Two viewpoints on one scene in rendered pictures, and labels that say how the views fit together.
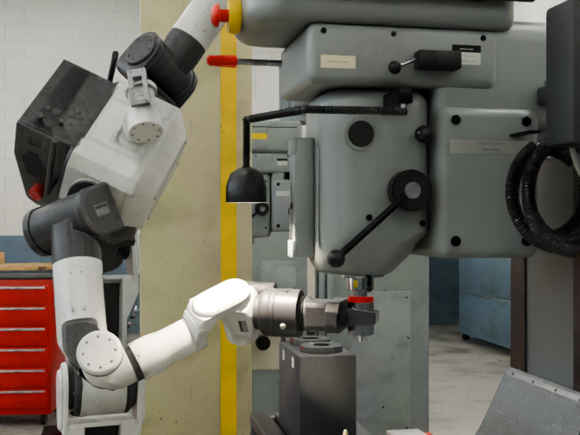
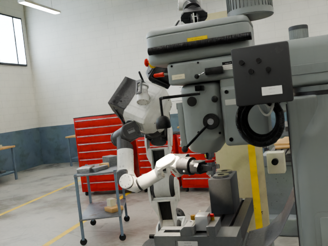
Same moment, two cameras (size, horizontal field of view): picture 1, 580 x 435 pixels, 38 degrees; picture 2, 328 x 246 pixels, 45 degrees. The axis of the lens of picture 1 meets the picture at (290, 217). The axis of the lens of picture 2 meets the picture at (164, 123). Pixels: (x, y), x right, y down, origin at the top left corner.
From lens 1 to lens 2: 0.93 m
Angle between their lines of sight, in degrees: 31
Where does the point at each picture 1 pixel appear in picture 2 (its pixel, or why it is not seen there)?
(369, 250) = (201, 144)
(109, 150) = (135, 108)
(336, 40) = (176, 69)
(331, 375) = (221, 187)
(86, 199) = (124, 128)
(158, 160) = (153, 109)
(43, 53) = not seen: hidden behind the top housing
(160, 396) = not seen: hidden behind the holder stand
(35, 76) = not seen: hidden behind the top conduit
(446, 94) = (223, 82)
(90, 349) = (122, 180)
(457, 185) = (229, 117)
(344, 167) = (188, 114)
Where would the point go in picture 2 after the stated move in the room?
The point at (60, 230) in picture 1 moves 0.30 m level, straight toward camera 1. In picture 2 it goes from (118, 139) to (94, 147)
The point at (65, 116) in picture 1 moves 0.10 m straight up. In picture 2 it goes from (122, 97) to (120, 80)
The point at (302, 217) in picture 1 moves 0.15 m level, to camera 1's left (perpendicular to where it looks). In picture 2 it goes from (182, 132) to (155, 133)
